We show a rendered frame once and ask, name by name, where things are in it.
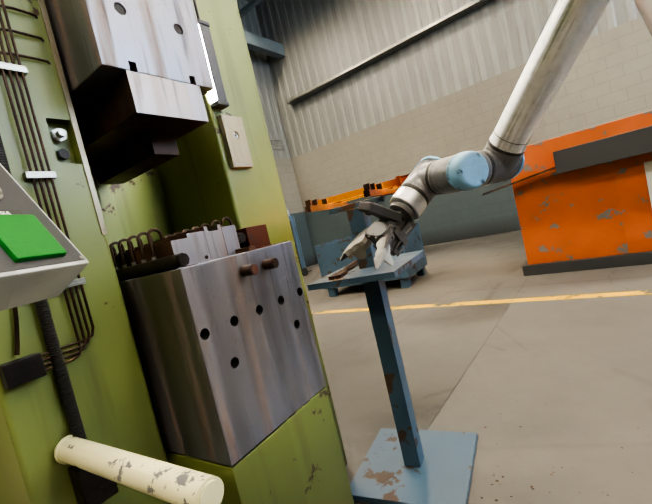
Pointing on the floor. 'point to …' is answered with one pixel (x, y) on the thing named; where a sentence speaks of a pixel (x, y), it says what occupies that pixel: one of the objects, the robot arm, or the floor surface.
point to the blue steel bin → (327, 254)
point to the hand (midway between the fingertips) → (354, 263)
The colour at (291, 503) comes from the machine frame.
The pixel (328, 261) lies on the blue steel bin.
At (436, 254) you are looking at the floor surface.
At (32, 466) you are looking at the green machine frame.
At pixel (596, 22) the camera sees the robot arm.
